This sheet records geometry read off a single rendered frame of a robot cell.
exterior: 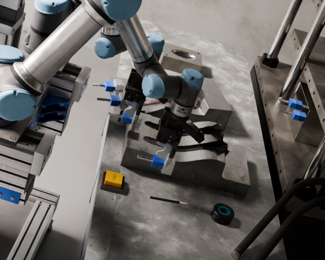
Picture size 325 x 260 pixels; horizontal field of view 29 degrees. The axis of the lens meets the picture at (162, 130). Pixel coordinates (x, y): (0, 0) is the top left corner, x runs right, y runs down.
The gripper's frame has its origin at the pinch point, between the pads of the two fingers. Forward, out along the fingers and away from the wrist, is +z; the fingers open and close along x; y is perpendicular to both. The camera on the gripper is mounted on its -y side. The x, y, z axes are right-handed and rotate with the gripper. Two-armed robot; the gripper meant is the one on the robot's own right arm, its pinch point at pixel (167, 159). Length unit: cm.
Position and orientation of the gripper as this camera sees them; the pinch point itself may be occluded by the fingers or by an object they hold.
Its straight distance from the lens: 220.2
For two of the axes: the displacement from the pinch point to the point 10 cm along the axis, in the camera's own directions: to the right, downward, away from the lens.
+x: -0.2, 5.5, -8.4
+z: -2.9, 8.0, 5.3
